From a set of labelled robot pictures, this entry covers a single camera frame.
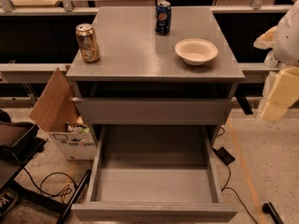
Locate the black cable on floor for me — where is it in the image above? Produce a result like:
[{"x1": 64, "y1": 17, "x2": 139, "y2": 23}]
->
[
  {"x1": 220, "y1": 163, "x2": 260, "y2": 224},
  {"x1": 21, "y1": 166, "x2": 78, "y2": 203}
]

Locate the grey top drawer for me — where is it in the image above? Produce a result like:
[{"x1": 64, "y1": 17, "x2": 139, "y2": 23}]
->
[{"x1": 73, "y1": 97, "x2": 233, "y2": 125}]

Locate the black power adapter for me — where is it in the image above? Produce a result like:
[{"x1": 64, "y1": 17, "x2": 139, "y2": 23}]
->
[{"x1": 213, "y1": 147, "x2": 235, "y2": 165}]

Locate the black cable on right floor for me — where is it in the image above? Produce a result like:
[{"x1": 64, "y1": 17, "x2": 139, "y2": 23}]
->
[{"x1": 220, "y1": 163, "x2": 260, "y2": 224}]

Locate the black cable on left floor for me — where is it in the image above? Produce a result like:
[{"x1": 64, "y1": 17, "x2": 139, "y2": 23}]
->
[{"x1": 21, "y1": 166, "x2": 78, "y2": 203}]

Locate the snack bag in box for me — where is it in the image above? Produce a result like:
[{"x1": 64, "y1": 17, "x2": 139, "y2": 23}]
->
[{"x1": 66, "y1": 123, "x2": 90, "y2": 133}]

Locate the blue Pepsi can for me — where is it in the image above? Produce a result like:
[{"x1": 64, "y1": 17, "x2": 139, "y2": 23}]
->
[{"x1": 155, "y1": 1, "x2": 172, "y2": 35}]

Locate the grey drawer cabinet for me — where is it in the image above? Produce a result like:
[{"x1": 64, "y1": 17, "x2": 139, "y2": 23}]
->
[{"x1": 67, "y1": 7, "x2": 244, "y2": 140}]

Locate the black cart with tray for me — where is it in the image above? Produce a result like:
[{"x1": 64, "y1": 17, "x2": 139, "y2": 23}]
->
[{"x1": 0, "y1": 110, "x2": 92, "y2": 224}]

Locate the gold soda can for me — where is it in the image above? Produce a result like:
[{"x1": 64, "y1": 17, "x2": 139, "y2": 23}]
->
[{"x1": 76, "y1": 23, "x2": 100, "y2": 63}]

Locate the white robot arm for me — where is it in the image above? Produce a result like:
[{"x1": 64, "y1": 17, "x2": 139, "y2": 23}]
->
[{"x1": 253, "y1": 1, "x2": 299, "y2": 126}]

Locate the grey drawer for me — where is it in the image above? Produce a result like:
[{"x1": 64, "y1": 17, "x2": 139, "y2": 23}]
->
[
  {"x1": 73, "y1": 97, "x2": 233, "y2": 125},
  {"x1": 73, "y1": 125, "x2": 237, "y2": 222}
]

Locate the open cardboard box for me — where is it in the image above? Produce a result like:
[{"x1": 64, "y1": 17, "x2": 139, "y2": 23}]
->
[{"x1": 29, "y1": 69, "x2": 96, "y2": 160}]

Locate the white paper bowl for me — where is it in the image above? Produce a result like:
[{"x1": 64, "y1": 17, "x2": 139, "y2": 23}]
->
[{"x1": 175, "y1": 38, "x2": 218, "y2": 66}]

